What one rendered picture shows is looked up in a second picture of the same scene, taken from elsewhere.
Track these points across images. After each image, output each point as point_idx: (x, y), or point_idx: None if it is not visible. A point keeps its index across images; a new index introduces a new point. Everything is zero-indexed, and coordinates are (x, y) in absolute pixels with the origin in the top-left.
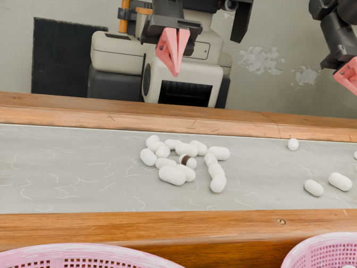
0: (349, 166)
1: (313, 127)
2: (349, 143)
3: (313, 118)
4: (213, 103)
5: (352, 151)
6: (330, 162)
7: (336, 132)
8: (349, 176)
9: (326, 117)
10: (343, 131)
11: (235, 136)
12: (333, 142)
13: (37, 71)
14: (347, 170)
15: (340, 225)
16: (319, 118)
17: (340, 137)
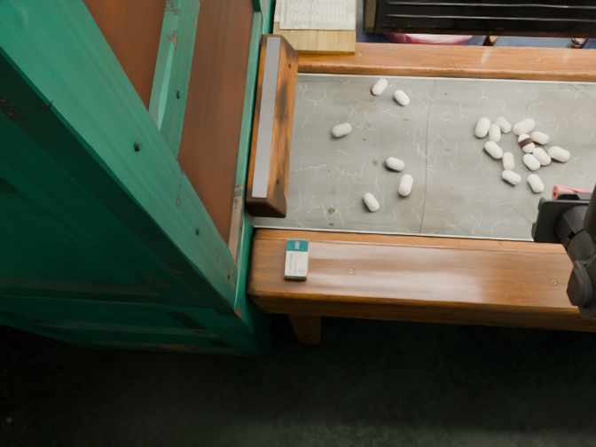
0: (562, 173)
1: (563, 252)
2: (505, 238)
3: (537, 289)
4: None
5: (521, 213)
6: (584, 181)
7: (523, 247)
8: (582, 152)
9: (499, 302)
10: (510, 248)
11: None
12: (530, 239)
13: None
14: (575, 162)
15: None
16: (523, 291)
17: (516, 244)
